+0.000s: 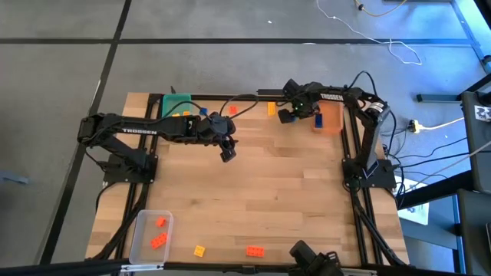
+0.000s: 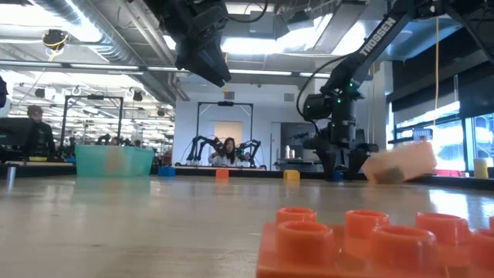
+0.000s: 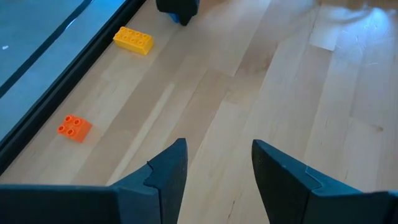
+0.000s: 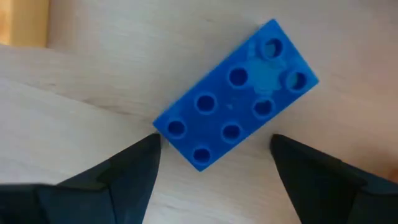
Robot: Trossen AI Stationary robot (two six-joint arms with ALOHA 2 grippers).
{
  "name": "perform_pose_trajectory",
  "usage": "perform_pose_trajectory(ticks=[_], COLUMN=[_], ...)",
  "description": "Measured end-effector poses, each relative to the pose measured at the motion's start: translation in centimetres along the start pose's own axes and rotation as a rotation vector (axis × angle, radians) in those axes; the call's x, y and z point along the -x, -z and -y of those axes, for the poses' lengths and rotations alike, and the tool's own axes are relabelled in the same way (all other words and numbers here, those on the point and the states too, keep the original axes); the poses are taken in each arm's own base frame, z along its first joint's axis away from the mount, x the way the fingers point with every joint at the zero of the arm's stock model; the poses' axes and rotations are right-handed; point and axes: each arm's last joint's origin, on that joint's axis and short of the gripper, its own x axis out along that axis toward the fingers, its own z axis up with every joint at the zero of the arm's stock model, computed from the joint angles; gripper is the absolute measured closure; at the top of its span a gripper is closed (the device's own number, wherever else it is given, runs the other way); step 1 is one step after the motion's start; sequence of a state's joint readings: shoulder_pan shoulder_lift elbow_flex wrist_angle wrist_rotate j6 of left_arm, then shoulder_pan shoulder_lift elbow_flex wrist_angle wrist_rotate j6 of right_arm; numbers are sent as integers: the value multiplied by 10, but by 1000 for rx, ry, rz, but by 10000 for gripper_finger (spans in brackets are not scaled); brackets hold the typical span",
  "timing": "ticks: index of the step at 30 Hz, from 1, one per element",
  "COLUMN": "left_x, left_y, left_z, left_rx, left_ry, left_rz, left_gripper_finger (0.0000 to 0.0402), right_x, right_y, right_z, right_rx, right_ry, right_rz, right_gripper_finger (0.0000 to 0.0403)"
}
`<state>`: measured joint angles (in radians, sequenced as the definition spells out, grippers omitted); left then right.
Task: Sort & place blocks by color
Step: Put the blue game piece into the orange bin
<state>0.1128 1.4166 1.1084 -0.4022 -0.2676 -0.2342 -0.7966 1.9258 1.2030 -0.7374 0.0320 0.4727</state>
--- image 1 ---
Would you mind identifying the black flat bar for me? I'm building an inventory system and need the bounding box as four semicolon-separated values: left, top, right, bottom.
255;88;288;97

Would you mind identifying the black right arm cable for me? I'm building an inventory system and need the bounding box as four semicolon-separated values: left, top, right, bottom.
347;71;379;97

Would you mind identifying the black aluminium table frame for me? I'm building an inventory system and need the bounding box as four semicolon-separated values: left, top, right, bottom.
100;92;410;275

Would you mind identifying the white power cable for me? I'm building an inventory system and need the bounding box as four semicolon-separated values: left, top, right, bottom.
420;117;466;131

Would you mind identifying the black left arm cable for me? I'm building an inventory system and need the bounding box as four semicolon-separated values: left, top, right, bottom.
163;94;260;120

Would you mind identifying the black mounted device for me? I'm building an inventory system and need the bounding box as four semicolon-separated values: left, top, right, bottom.
288;239;344;276

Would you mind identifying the clear plastic bin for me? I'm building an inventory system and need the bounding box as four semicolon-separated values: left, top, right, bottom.
128;209;175;266

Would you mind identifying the blue metal bar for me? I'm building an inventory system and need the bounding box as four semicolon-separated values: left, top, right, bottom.
416;93;462;104

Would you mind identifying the white fiducial tag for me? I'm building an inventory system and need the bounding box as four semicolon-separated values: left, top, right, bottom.
473;104;491;123

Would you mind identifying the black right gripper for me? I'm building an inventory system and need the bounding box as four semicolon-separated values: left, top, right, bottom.
278;78;321;124

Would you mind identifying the white floor cable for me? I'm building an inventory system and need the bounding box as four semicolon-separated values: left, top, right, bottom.
315;0;423;66

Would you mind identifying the silver metal bracket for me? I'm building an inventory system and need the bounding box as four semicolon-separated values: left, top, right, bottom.
120;263;166;274

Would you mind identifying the black metal beam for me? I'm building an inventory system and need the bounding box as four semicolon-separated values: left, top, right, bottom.
0;258;130;276
394;169;473;210

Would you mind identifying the yellow floor cable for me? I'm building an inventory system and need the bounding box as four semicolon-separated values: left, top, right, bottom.
353;0;408;18

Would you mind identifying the orange translucent plastic bin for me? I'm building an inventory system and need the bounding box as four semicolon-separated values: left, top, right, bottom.
311;100;345;136

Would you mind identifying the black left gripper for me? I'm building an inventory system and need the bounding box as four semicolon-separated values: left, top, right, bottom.
197;113;238;163

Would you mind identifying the teal translucent plastic bin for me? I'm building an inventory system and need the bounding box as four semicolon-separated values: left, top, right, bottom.
160;93;193;119

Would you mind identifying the dark grey case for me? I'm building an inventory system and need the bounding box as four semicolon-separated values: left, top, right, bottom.
460;90;491;195

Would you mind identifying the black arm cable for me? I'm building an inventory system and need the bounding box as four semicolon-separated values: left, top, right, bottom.
347;71;379;97
163;94;260;120

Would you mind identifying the orange long building block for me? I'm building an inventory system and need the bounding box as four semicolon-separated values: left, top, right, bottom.
150;232;169;251
245;245;266;258

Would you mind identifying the dark grey panel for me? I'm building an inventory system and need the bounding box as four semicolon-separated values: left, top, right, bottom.
456;189;491;276

